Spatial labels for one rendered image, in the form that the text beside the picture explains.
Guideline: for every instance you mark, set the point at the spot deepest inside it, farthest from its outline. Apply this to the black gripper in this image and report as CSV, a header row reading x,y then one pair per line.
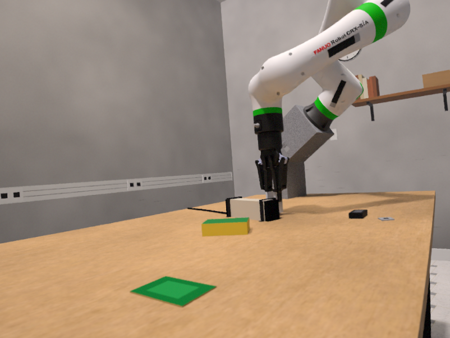
x,y
272,166

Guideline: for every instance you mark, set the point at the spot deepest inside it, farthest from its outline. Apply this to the flat green square pad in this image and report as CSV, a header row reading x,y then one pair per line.
x,y
174,291

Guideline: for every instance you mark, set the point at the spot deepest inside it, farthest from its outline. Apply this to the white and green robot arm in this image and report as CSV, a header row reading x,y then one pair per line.
x,y
348,26

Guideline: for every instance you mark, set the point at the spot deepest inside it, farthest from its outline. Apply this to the yellow block with green top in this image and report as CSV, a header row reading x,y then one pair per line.
x,y
226,226

